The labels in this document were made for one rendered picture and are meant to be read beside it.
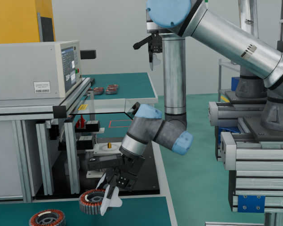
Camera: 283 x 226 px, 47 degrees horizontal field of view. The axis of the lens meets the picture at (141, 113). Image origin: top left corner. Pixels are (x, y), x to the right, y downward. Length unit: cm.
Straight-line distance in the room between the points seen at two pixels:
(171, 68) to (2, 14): 424
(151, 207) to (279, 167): 45
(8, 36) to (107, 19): 226
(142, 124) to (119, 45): 571
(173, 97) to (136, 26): 560
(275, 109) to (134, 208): 58
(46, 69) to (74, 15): 548
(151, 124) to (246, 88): 70
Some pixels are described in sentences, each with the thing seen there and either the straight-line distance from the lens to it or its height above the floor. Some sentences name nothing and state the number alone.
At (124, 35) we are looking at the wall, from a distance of 663.
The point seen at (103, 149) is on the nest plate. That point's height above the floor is 78.
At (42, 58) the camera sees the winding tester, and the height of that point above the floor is 127.
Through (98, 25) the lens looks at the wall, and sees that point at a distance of 666.
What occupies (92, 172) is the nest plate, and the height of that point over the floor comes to 78.
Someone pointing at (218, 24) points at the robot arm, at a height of 136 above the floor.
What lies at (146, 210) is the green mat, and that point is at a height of 75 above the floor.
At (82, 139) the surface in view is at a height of 92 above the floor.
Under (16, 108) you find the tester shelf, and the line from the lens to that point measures 119.
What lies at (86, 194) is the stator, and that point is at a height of 85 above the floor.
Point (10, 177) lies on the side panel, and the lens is 130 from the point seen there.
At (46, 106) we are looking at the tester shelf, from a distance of 116.
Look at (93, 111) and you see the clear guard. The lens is 124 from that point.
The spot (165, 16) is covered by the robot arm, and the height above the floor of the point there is 139.
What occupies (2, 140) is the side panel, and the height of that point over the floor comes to 100.
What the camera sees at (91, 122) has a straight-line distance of 162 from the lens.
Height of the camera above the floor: 136
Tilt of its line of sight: 15 degrees down
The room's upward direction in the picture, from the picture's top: 2 degrees counter-clockwise
